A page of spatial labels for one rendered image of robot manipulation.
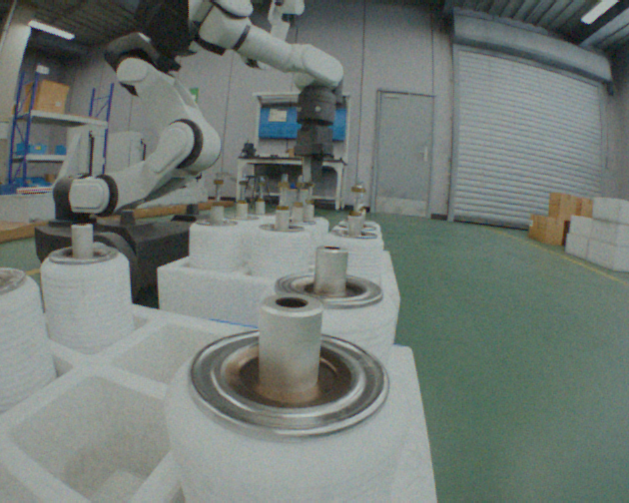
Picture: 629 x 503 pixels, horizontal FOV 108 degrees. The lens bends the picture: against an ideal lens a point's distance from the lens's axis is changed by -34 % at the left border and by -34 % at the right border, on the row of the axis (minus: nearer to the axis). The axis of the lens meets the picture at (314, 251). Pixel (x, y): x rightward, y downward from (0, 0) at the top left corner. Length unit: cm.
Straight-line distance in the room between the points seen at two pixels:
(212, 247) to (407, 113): 539
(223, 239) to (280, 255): 10
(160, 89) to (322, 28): 555
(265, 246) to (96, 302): 30
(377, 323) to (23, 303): 24
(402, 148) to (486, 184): 151
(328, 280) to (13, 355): 23
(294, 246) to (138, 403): 35
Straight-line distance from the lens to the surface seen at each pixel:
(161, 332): 36
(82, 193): 121
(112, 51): 129
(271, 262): 53
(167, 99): 106
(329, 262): 22
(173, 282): 58
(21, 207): 257
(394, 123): 576
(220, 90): 663
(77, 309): 32
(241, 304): 53
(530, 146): 624
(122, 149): 332
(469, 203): 577
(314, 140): 75
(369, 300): 21
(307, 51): 77
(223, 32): 74
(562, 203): 418
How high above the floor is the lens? 32
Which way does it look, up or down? 10 degrees down
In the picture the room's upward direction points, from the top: 4 degrees clockwise
